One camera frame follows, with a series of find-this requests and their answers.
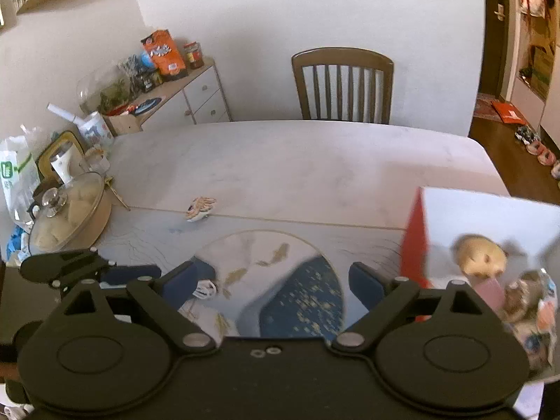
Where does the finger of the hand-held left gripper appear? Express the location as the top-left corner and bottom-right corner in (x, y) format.
(101, 264), (162, 288)

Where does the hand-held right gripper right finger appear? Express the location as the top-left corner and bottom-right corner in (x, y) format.
(331, 262), (482, 354)

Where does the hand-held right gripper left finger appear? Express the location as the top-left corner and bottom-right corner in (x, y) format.
(63, 260), (218, 355)

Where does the red cardboard box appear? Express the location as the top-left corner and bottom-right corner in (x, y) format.
(400, 186), (560, 383)

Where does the pink card tag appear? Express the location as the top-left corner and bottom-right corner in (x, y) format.
(475, 278), (506, 311)

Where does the silver foil snack packet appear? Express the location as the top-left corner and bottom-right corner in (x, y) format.
(503, 271), (547, 321)

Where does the white printed desktop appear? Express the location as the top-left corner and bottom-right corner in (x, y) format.
(2, 120), (512, 338)

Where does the small white striped trinket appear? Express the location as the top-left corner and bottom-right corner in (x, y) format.
(195, 279), (218, 301)

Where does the blue plastic bag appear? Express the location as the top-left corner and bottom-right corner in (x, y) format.
(6, 226), (30, 260)

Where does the beige pot with glass lid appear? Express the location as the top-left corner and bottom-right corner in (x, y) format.
(28, 170), (113, 257)

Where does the gold spoon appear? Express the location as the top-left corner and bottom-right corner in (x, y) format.
(105, 177), (131, 211)

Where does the white green plastic bag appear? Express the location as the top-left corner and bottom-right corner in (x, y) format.
(0, 126), (43, 230)

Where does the white small appliance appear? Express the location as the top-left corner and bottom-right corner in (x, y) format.
(50, 142), (78, 184)

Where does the clear drinking glass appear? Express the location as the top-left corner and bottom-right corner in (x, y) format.
(83, 146), (111, 174)

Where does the yellow tray with dark rim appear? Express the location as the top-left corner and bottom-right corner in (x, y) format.
(35, 130), (86, 181)

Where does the white printed mug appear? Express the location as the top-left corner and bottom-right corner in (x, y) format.
(79, 111), (115, 150)

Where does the small cardboard box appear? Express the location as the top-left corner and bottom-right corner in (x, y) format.
(103, 111), (143, 137)

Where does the white tube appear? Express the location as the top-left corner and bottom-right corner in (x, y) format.
(47, 104), (88, 126)

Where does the round blue plate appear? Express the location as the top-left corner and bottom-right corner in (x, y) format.
(130, 98), (163, 115)

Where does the glass terrarium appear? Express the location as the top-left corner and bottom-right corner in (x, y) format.
(78, 63), (137, 115)

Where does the dark glass jar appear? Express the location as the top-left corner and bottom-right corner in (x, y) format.
(135, 70), (165, 93)

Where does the white sideboard with wooden top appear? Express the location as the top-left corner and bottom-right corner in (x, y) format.
(104, 57), (233, 137)

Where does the red patterned rug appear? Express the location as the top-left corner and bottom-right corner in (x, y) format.
(472, 95), (500, 120)

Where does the dark cloth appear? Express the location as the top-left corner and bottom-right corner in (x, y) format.
(540, 376), (560, 420)

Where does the orange snack bag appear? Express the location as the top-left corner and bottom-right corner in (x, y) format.
(141, 30), (189, 82)

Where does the orange flat parcel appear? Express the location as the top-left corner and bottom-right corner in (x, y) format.
(490, 100), (528, 124)

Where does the red lidded jar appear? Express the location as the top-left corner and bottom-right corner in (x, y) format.
(184, 41), (204, 70)

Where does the brown wooden chair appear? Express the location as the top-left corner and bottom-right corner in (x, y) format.
(292, 47), (394, 124)

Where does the white open shelf unit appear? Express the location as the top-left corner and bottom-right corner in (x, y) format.
(510, 0), (560, 141)

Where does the cardboard box with green print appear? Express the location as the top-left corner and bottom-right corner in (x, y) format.
(530, 46), (555, 95)

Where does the dark brown door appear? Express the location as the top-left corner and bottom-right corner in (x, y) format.
(478, 0), (518, 98)

